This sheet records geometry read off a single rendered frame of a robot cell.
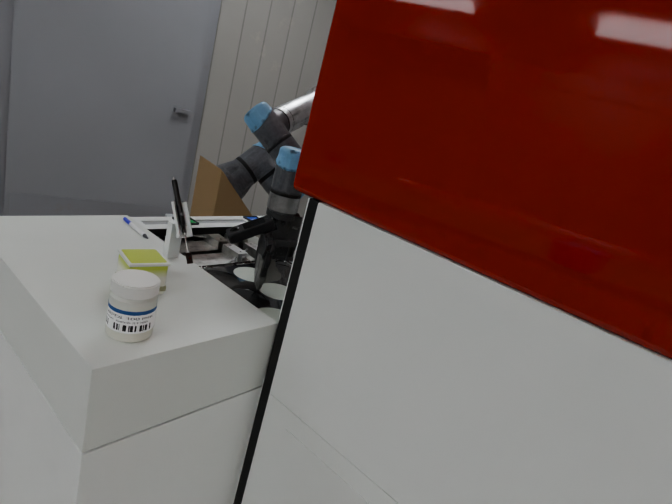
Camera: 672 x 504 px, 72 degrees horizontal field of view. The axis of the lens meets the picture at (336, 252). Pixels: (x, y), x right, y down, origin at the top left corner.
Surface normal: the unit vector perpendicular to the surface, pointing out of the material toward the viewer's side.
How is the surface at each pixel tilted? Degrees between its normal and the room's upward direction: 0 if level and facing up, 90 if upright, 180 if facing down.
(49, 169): 90
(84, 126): 90
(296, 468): 90
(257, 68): 90
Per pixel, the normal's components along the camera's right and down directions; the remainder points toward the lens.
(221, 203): 0.56, 0.39
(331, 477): -0.64, 0.07
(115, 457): 0.73, 0.38
